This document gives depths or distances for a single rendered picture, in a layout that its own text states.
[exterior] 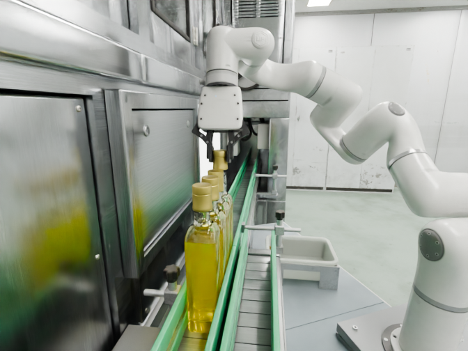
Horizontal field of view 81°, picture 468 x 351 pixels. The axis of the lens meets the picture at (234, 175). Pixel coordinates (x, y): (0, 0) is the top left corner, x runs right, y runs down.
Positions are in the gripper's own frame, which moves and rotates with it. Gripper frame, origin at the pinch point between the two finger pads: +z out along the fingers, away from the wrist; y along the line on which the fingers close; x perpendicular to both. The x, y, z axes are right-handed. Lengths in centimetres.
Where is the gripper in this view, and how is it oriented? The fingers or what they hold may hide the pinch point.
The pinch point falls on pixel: (220, 154)
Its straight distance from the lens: 63.5
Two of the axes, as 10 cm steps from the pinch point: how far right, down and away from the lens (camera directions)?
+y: 9.9, 0.2, -1.1
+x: 1.1, 0.2, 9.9
